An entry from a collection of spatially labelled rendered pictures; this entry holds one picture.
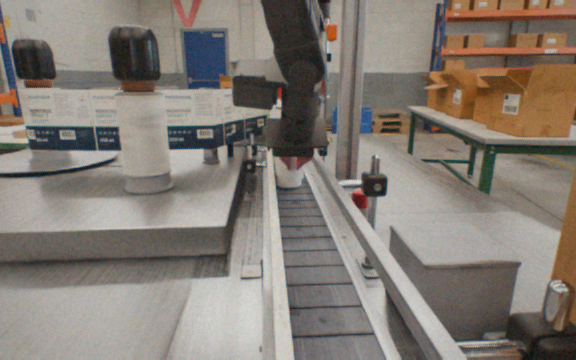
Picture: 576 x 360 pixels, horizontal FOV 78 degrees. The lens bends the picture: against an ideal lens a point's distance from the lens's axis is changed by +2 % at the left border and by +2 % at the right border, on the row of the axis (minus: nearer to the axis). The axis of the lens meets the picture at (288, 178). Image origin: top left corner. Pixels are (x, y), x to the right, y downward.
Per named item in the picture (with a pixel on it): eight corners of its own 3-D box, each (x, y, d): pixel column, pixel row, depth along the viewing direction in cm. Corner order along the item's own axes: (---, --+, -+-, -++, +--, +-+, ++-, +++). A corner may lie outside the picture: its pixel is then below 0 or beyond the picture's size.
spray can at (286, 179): (273, 183, 74) (271, 81, 68) (297, 182, 75) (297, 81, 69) (279, 191, 69) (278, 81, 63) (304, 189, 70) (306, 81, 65)
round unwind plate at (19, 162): (28, 150, 107) (27, 146, 107) (134, 149, 109) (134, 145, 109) (-61, 179, 77) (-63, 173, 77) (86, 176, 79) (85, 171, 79)
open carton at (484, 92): (451, 120, 270) (458, 69, 260) (526, 120, 265) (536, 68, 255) (474, 128, 228) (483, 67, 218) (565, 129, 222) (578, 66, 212)
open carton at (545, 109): (467, 128, 227) (475, 66, 217) (549, 128, 225) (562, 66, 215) (499, 138, 190) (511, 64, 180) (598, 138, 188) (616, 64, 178)
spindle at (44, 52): (44, 153, 97) (22, 40, 89) (78, 153, 97) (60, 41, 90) (22, 161, 88) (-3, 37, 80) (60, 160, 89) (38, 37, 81)
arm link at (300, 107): (321, 91, 49) (323, 65, 52) (271, 85, 49) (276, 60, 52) (315, 126, 54) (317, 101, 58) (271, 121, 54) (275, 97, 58)
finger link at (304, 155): (271, 154, 69) (271, 119, 62) (307, 154, 70) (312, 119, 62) (271, 182, 65) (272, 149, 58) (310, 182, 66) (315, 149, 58)
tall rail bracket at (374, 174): (326, 263, 52) (329, 153, 48) (375, 262, 52) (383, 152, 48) (330, 275, 49) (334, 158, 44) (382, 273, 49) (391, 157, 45)
